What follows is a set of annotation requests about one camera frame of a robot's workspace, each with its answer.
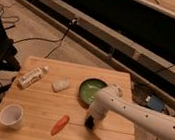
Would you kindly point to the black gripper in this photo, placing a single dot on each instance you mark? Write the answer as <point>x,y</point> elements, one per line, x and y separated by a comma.
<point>89,123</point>

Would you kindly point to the white cup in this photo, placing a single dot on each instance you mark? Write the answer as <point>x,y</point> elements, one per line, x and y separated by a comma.
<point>11,116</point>

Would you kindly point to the blue box on floor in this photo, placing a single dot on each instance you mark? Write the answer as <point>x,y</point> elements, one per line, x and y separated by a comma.
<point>154,103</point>

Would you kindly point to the orange carrot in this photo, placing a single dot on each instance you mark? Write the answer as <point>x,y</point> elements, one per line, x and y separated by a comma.
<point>60,125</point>

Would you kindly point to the wooden board table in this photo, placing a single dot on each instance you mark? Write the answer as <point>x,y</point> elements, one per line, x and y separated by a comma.
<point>43,107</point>

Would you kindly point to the green frying pan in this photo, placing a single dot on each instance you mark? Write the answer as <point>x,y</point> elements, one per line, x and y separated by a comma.
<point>87,90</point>

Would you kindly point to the white tube bottle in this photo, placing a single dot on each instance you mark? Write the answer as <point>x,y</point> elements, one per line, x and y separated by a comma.
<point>32,76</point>

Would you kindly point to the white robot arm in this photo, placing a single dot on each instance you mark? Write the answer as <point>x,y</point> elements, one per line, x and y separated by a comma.
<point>109,99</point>

